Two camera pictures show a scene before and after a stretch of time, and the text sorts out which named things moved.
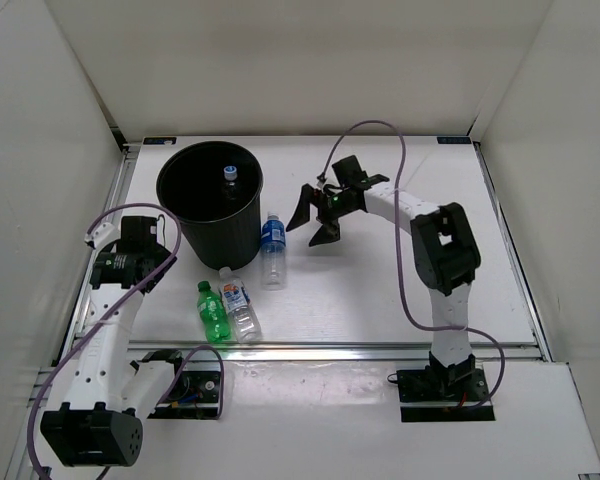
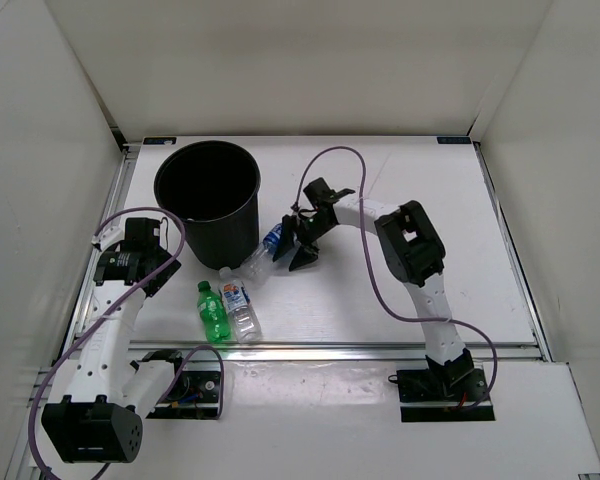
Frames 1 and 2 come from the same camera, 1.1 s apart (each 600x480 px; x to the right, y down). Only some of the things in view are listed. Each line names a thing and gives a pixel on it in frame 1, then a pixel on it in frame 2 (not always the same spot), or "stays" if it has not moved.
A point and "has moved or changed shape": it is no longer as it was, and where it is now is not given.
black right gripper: (329, 231) to (308, 252)
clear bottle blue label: (273, 253) has moved or changed shape
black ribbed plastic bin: (214, 189) stays
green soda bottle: (213, 314) stays
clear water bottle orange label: (237, 302) stays
